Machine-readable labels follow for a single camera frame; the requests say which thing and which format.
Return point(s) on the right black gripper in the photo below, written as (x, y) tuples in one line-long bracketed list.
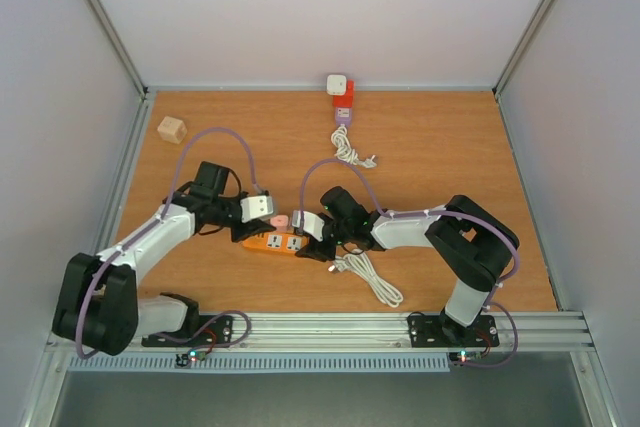
[(316, 250)]

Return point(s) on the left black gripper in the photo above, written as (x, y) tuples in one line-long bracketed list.
[(253, 227)]

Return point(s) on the pink plug adapter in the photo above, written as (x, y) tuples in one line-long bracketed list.
[(280, 222)]

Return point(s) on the beige cube socket adapter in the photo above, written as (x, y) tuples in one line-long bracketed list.
[(172, 130)]

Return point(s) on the orange power strip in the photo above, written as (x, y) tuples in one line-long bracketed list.
[(280, 243)]

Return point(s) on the purple power strip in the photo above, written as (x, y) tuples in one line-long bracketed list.
[(343, 116)]

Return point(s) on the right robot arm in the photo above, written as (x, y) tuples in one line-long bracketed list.
[(480, 250)]

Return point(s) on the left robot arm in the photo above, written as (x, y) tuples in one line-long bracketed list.
[(99, 308)]

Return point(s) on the red cube socket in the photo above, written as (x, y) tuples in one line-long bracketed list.
[(346, 99)]

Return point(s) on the white cube plug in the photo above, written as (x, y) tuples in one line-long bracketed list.
[(336, 84)]

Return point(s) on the left small circuit board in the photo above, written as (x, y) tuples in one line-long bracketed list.
[(191, 358)]

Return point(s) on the small circuit board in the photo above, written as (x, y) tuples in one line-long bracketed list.
[(465, 356), (191, 358)]

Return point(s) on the right small circuit board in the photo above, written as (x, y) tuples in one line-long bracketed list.
[(465, 356)]

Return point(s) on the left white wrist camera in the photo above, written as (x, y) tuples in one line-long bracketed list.
[(257, 207)]

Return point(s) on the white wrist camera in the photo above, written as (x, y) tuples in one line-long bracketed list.
[(257, 207), (309, 224)]

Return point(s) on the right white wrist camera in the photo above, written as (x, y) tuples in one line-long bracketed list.
[(309, 224)]

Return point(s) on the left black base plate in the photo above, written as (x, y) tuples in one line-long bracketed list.
[(221, 328)]

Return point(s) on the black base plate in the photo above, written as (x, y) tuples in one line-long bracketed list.
[(425, 333), (221, 328)]

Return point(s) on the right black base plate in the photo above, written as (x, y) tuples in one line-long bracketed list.
[(425, 333)]

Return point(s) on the left aluminium corner post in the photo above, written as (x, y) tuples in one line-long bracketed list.
[(105, 23)]

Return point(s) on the aluminium corner post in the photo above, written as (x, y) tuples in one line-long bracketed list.
[(105, 23), (536, 21)]

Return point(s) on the blue slotted cable duct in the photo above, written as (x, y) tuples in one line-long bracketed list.
[(266, 363)]

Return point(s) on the aluminium front rail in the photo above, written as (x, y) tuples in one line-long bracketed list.
[(324, 332)]

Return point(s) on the right aluminium corner post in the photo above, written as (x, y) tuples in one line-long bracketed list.
[(536, 21)]

